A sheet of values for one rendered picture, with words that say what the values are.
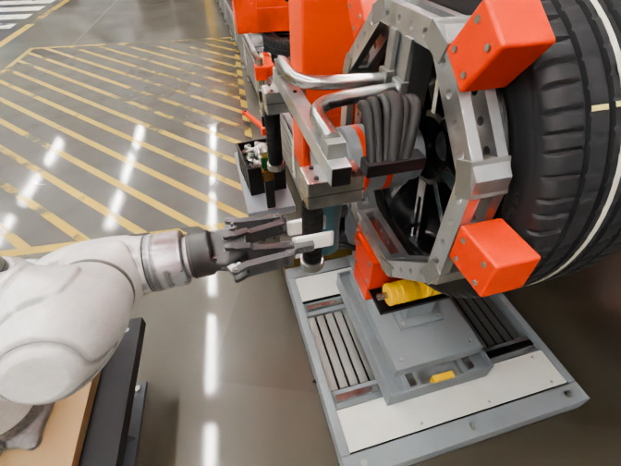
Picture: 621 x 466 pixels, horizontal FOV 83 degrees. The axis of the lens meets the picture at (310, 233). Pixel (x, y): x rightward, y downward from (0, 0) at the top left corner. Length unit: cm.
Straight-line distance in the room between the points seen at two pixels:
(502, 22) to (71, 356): 58
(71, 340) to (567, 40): 67
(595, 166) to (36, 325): 68
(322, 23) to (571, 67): 68
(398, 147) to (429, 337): 83
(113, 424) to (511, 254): 97
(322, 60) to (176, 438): 125
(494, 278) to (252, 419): 98
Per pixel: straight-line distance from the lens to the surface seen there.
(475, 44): 54
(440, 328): 127
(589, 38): 64
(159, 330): 157
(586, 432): 158
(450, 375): 125
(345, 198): 54
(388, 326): 122
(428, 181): 84
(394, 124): 52
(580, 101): 59
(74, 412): 113
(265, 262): 55
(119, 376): 116
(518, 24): 53
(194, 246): 56
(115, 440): 109
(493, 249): 56
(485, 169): 55
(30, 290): 46
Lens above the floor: 124
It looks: 43 degrees down
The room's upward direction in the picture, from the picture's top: straight up
